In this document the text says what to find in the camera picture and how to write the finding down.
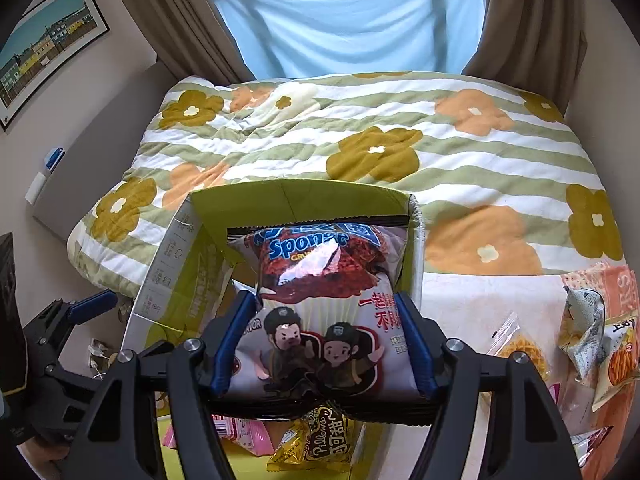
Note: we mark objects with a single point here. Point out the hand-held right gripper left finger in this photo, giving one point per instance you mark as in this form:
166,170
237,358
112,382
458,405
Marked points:
231,342

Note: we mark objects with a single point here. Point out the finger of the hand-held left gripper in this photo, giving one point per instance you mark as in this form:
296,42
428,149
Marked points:
92,306

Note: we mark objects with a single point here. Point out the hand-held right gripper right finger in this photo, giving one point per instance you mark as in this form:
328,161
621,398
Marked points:
418,350

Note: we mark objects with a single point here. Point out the white brown cartoon snack bag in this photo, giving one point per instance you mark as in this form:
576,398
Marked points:
310,280

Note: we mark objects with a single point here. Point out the clear waffle snack packet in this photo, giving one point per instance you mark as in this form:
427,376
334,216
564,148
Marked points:
520,345

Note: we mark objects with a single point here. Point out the green white cardboard box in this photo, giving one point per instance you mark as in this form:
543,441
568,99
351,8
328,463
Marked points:
210,220

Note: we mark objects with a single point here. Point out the grey white packet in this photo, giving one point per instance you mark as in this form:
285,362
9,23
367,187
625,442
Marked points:
585,330

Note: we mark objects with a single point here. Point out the cheese stick snack bag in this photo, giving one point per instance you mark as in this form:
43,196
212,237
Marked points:
622,360

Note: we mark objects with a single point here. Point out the pink floral cloth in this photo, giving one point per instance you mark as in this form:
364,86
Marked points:
465,300

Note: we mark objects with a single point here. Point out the pink snack packet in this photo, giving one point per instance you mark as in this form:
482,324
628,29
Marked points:
245,435

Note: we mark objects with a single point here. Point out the yellow snack packet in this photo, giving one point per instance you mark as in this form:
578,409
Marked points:
310,440

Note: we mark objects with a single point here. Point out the silver snack packet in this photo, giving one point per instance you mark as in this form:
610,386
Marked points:
592,445

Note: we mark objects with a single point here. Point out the striped floral blanket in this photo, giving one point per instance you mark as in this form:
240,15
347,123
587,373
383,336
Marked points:
350,125

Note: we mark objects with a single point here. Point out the framed houses picture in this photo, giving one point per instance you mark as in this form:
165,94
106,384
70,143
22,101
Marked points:
45,55

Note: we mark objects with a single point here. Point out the brown curtain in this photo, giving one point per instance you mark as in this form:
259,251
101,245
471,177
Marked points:
525,25
190,20

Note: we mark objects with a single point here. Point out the light blue sheet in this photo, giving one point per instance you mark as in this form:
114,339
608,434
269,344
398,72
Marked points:
350,20

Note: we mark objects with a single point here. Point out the wall outlet with charger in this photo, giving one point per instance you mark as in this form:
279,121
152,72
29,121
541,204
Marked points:
100,355

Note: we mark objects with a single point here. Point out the white wall switch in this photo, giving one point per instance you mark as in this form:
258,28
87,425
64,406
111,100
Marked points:
36,189

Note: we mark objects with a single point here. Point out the blue white wall item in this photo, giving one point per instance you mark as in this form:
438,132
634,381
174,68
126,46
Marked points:
54,157

